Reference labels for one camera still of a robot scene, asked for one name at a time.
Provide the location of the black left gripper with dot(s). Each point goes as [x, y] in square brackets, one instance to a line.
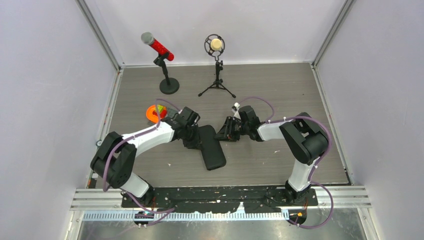
[194, 144]

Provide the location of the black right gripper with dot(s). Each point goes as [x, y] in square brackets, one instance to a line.
[227, 133]

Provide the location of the black tool pouch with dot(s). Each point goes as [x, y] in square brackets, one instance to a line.
[211, 150]

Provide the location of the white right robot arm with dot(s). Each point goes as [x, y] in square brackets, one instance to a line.
[307, 139]

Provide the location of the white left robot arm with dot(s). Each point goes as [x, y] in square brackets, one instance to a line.
[115, 158]

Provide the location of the orange curved toy slide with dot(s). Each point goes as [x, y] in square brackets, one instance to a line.
[153, 115]

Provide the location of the black round-base microphone stand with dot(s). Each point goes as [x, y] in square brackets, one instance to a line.
[168, 85]

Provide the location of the black tripod microphone stand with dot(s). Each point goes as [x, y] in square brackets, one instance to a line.
[218, 82]

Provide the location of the beige condenser microphone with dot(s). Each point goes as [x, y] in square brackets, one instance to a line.
[214, 43]

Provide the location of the red handheld microphone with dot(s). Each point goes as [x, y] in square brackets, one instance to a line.
[148, 39]

